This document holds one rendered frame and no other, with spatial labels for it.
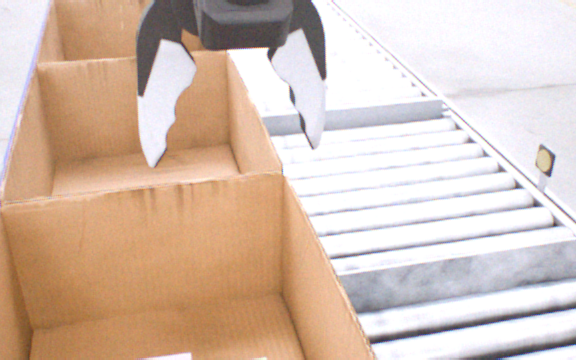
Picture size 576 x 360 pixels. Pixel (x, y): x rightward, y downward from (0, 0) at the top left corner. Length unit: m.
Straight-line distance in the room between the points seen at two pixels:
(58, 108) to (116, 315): 0.41
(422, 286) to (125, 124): 0.53
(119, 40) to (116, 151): 0.40
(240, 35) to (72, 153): 0.80
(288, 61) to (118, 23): 1.02
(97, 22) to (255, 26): 1.12
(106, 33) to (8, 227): 0.79
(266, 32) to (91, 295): 0.49
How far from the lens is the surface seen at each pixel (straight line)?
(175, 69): 0.42
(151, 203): 0.69
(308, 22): 0.42
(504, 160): 1.43
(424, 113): 1.57
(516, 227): 1.23
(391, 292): 0.99
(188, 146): 1.10
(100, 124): 1.08
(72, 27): 1.43
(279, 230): 0.73
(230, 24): 0.32
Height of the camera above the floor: 1.39
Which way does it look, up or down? 30 degrees down
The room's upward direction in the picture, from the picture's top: straight up
